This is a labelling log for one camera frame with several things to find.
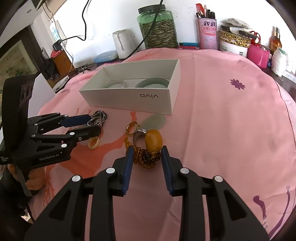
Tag silver black stone bracelet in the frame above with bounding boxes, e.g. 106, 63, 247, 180
86, 110, 109, 128

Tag amber bead bracelet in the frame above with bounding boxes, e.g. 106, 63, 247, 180
124, 136, 162, 170

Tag silver ring amber stone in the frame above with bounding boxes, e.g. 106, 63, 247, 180
133, 128, 163, 153

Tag pale green jade pendant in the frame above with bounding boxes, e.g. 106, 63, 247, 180
140, 113, 166, 130

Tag left human hand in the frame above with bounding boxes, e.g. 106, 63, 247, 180
8, 164, 46, 191

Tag white router box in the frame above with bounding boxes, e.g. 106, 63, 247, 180
53, 75, 70, 93

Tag white cardboard box lid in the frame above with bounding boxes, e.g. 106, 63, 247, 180
28, 74, 55, 118

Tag white jade bangle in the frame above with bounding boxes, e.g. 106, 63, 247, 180
105, 80, 127, 88

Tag brown wooden box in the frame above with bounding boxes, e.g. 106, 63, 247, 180
51, 50, 75, 77

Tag blue plastic soap box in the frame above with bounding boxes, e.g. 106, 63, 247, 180
94, 51, 118, 63

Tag green jade bangle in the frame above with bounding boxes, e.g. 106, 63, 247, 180
135, 78, 169, 88

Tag white vivo cardboard box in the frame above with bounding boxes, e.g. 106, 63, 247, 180
79, 60, 181, 115

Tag framed picture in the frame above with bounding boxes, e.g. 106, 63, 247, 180
1, 26, 45, 91

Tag white power strip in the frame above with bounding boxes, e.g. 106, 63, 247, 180
50, 21, 62, 41

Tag pink floral tablecloth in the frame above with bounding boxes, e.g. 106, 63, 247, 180
30, 49, 295, 240

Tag green glass seed jar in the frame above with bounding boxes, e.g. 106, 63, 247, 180
137, 4, 178, 49

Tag blue and red lighters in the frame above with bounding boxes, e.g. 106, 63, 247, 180
179, 42, 199, 49

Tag pink tin pen holder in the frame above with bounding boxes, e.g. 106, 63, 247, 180
197, 18, 218, 50

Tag white thread ball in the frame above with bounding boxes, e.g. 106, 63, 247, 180
271, 47, 287, 78

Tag red comb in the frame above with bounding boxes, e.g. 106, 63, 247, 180
196, 3, 205, 18

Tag pink plastic basket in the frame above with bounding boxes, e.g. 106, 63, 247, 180
247, 31, 270, 69

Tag white tub yellow band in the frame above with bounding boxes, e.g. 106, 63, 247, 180
218, 30, 251, 57

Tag amber perfume bottle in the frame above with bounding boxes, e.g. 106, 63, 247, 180
269, 27, 282, 54

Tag grey cloth bundle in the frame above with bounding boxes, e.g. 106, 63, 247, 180
221, 18, 250, 35

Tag yellow resin ring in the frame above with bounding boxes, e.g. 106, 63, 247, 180
87, 136, 101, 150

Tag gold band ring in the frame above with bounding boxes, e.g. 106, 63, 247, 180
125, 121, 141, 135

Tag black power cable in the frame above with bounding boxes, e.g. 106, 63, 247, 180
52, 0, 91, 52

